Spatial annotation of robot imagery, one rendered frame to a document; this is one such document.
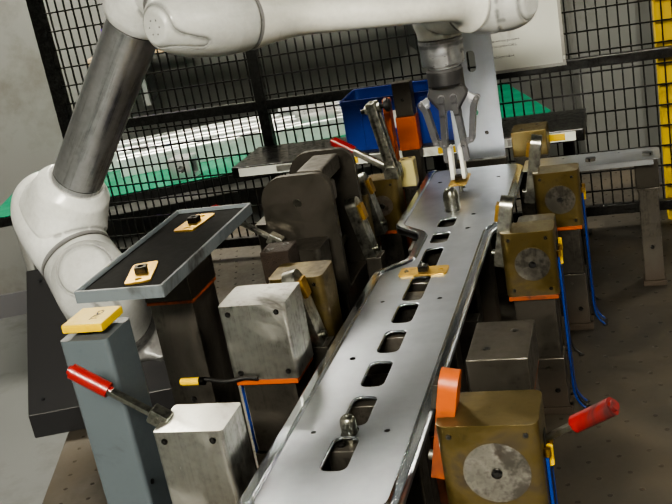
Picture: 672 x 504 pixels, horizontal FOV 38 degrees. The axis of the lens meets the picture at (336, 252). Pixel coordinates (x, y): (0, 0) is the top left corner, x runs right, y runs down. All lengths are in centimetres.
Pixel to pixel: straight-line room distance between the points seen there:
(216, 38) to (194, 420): 69
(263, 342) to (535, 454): 47
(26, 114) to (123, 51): 318
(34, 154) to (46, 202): 300
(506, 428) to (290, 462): 27
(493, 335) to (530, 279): 38
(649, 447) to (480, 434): 67
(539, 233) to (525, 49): 99
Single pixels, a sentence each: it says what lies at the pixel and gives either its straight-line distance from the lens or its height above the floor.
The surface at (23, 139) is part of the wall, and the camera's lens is 501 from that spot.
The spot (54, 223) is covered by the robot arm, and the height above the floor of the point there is 113.
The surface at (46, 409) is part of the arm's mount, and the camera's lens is 212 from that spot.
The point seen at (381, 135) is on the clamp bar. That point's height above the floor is 115.
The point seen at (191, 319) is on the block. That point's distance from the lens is 153.
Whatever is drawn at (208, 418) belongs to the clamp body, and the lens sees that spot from 120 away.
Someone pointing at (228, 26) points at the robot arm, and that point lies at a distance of 165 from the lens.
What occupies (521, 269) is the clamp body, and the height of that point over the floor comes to 98.
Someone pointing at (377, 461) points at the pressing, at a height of 100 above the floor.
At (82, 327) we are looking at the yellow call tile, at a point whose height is 116.
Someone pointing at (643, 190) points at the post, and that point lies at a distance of 224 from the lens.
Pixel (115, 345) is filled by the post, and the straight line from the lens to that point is 131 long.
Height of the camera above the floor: 159
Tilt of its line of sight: 18 degrees down
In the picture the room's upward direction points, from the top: 11 degrees counter-clockwise
